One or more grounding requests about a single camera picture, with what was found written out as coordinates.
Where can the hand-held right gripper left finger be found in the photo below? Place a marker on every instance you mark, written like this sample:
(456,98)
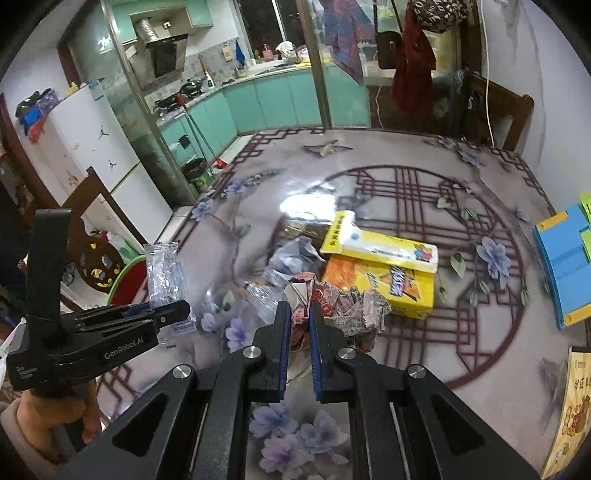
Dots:
(285,341)

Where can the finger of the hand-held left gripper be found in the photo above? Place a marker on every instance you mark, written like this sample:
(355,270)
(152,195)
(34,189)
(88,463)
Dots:
(138,310)
(171,313)

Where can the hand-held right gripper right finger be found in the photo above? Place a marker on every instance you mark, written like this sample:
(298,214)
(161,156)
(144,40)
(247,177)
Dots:
(316,350)

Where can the red bin with green rim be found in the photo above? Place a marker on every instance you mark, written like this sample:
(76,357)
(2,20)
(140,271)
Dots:
(131,281)

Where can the clear plastic cup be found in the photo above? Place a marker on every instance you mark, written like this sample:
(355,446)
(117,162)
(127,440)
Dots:
(161,267)

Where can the red print wrapper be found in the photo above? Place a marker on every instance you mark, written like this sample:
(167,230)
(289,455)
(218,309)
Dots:
(351,309)

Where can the grey paper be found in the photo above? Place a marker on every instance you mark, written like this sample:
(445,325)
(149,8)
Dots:
(295,258)

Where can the orange yellow carton box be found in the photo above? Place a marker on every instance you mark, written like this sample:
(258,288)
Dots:
(406,295)

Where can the yellow tissue packet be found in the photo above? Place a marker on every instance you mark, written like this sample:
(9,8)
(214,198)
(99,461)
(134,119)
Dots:
(378,247)

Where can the dark shoulder bag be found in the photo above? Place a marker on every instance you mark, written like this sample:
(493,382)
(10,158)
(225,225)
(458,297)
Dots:
(388,50)

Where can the person's left forearm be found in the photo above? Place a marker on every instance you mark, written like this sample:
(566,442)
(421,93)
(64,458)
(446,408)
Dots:
(18,443)

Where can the person's left hand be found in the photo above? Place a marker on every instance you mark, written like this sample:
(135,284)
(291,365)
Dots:
(46,410)

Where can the clear plastic wrapper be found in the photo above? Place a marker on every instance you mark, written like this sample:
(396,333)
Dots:
(261,302)

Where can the carved wooden chair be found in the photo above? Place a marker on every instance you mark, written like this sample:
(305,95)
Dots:
(99,258)

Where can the black kitchen waste bin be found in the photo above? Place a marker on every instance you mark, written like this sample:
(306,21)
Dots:
(196,173)

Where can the white refrigerator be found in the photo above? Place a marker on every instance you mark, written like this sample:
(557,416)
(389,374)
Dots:
(92,138)

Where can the red mop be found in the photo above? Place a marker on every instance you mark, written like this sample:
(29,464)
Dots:
(198,134)

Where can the black frying pan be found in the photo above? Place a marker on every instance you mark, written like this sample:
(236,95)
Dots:
(167,102)

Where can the blue and red bags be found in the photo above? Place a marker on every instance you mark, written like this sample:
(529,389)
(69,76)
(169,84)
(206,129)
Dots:
(37,115)

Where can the black wok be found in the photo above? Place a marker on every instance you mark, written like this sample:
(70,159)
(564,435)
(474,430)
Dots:
(191,86)

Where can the white bottle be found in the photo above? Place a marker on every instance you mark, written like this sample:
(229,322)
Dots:
(210,81)

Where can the green kitchen base cabinets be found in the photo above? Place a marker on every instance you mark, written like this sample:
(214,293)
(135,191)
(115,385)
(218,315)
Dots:
(277,101)

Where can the black range hood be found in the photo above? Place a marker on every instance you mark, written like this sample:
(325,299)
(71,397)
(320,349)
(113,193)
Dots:
(166,55)

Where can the bear print book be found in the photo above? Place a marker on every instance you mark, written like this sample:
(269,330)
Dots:
(570,415)

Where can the blue box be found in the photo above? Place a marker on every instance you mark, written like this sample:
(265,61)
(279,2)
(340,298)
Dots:
(568,272)

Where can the yellow cutting board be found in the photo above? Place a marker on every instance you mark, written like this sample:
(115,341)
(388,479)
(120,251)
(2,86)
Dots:
(227,52)

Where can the blue hanging cloth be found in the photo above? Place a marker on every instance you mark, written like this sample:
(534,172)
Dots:
(239,53)

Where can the red hanging garment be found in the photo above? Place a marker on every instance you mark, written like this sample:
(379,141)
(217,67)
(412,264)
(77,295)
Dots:
(413,78)

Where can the plaid hanging cloth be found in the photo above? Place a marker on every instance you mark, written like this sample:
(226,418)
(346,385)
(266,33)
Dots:
(346,41)

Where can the green paper sheet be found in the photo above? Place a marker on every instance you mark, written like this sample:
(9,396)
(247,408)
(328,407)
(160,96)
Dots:
(585,202)

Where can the plain wooden chair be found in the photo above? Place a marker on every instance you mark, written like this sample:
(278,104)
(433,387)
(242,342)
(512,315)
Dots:
(517,115)

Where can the patterned fabric bag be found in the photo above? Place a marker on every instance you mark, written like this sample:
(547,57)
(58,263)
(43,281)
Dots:
(436,14)

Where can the green kitchen wall cabinets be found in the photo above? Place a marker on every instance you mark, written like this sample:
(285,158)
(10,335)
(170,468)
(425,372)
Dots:
(198,11)

